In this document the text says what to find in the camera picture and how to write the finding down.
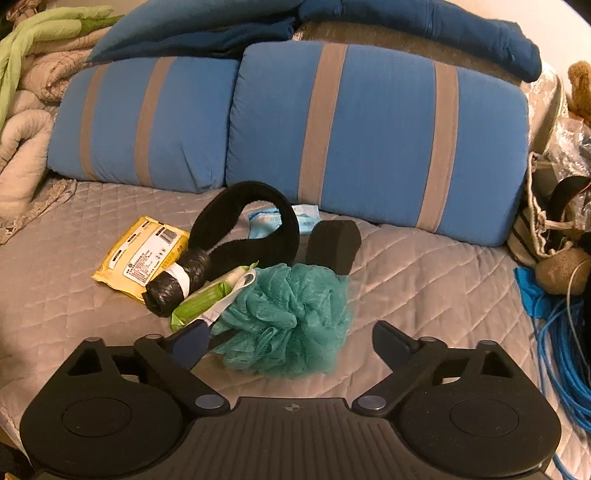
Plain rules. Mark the blue cloth piece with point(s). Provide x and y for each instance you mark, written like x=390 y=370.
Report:
x=526 y=288

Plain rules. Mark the beige quilt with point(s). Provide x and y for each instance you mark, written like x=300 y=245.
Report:
x=27 y=138

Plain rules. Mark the brown plush ball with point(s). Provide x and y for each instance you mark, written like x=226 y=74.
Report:
x=558 y=270

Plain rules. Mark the green cloth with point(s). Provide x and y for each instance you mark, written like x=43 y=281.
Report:
x=41 y=32

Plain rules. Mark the yellow wet wipes packet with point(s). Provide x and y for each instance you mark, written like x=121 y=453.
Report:
x=134 y=258

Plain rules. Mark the large blue grey-striped pillow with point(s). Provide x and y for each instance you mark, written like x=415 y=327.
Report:
x=383 y=138

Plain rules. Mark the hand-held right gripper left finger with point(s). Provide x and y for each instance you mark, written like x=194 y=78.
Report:
x=187 y=346

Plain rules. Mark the striped canvas bag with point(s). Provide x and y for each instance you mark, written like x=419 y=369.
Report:
x=535 y=198

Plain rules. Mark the small blue grey-striped pillow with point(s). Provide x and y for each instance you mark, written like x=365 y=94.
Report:
x=184 y=129

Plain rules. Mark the dark blue blanket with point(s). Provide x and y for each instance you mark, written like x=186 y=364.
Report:
x=207 y=27

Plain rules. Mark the light blue small packet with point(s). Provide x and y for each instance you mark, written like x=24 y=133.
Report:
x=305 y=218
x=263 y=224

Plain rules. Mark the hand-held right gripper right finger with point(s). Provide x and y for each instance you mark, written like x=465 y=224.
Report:
x=392 y=341

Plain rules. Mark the black trash bag roll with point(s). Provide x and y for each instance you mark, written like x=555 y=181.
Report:
x=166 y=288

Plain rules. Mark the green tissue packet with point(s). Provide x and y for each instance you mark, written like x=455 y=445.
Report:
x=207 y=295

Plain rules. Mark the teal mesh bath loofah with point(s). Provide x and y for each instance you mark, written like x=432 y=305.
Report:
x=286 y=314

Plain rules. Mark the clear plastic bag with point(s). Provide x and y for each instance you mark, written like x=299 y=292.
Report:
x=572 y=138

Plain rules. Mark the silver patterned cloth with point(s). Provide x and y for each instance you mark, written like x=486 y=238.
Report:
x=545 y=97

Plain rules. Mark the black fleece earmuffs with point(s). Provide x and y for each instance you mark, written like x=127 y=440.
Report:
x=277 y=249

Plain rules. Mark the grey quilted bedspread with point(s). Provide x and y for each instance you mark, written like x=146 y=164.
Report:
x=438 y=295

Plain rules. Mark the brown teddy bear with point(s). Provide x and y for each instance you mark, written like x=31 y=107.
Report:
x=581 y=83

